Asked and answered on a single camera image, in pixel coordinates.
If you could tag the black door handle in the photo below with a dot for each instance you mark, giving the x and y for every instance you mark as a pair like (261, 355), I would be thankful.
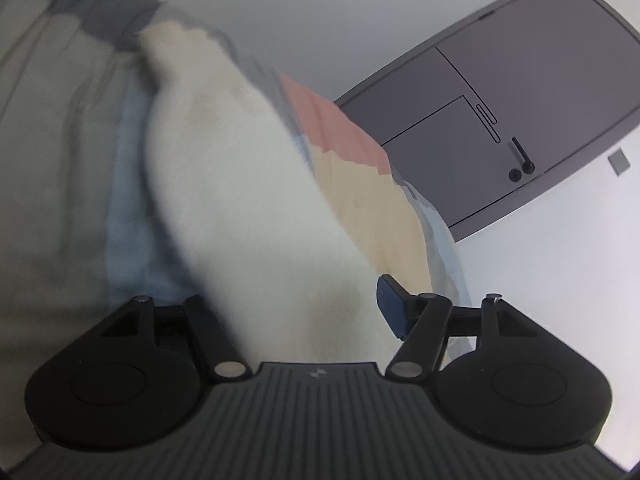
(526, 166)

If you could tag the cream sweater with blue stripes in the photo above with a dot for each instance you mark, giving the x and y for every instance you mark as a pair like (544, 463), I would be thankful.
(247, 216)

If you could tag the patchwork checkered bed quilt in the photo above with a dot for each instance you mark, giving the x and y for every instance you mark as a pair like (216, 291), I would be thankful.
(79, 234)

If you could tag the grey wall switch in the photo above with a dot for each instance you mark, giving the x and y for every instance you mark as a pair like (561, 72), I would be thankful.
(619, 162)

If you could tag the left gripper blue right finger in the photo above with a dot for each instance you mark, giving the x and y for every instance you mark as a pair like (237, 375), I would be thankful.
(420, 322)

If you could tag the grey bedroom door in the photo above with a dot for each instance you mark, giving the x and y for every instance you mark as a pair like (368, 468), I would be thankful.
(560, 75)

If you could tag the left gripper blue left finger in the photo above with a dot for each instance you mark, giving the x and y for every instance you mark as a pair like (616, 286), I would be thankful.
(220, 356)

